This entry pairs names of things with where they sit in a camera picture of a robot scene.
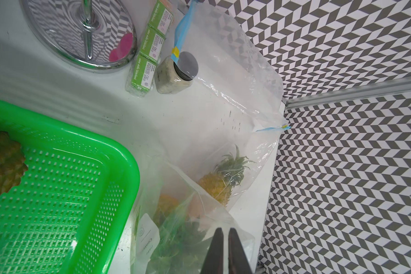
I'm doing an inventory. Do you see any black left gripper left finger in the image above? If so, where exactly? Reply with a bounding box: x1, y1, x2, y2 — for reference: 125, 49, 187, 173
200, 228, 224, 274

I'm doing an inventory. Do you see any clear zip-top bag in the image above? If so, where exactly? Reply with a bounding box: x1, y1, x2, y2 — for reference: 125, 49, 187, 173
170, 1, 288, 208
130, 158, 255, 274

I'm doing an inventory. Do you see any green plastic basket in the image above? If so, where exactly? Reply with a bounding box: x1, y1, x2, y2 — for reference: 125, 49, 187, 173
0, 100, 140, 274

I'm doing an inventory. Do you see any green juice carton pack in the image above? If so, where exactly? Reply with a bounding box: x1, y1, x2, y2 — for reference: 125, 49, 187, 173
125, 1, 174, 97

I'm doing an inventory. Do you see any clear jar with grey lid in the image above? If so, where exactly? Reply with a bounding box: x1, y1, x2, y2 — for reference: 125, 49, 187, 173
154, 51, 199, 94

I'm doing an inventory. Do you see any aluminium corner post right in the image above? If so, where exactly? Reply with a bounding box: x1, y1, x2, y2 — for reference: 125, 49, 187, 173
285, 77, 411, 109

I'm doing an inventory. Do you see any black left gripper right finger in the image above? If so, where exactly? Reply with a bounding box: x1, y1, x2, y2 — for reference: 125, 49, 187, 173
228, 228, 253, 274

